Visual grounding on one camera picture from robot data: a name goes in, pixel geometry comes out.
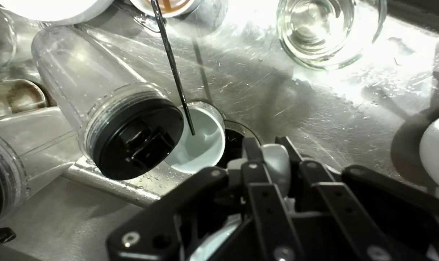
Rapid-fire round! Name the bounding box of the white bowl in sink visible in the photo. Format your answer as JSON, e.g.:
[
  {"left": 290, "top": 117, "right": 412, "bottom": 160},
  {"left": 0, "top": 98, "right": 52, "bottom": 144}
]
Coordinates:
[{"left": 0, "top": 0, "right": 115, "bottom": 25}]

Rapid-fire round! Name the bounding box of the small white cup in sink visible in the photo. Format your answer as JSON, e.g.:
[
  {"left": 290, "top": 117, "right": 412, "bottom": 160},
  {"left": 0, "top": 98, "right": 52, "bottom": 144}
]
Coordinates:
[{"left": 165, "top": 102, "right": 226, "bottom": 175}]

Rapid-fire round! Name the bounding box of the glass jar black lid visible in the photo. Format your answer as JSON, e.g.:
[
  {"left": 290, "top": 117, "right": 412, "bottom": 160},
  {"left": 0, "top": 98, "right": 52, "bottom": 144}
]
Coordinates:
[{"left": 0, "top": 137, "right": 26, "bottom": 222}]

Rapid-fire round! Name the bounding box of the clear drinking glass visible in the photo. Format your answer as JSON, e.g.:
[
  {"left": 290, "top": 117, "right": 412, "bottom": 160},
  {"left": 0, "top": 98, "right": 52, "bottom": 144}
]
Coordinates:
[{"left": 277, "top": 0, "right": 387, "bottom": 70}]

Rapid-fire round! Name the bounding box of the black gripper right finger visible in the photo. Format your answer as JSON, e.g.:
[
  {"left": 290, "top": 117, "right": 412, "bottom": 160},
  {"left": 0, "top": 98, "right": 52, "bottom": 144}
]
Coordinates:
[{"left": 275, "top": 137, "right": 400, "bottom": 261}]

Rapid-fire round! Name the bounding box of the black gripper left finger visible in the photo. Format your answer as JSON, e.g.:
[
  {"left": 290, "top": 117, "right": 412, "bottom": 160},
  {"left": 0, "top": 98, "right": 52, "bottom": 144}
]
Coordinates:
[{"left": 241, "top": 138, "right": 304, "bottom": 261}]

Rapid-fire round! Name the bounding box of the metal spoon in bowl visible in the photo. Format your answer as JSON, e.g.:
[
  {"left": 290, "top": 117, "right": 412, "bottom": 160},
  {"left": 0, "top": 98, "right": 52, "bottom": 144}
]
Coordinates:
[{"left": 149, "top": 0, "right": 196, "bottom": 135}]

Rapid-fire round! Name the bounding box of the white mug cup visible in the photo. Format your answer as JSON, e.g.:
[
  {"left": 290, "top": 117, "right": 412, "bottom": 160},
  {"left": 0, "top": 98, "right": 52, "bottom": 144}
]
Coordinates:
[{"left": 228, "top": 143, "right": 291, "bottom": 198}]

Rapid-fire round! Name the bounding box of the clear blender jar black lid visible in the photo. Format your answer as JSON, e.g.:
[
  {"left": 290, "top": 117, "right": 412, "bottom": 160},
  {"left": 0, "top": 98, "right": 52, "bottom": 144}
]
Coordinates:
[{"left": 32, "top": 27, "right": 184, "bottom": 180}]

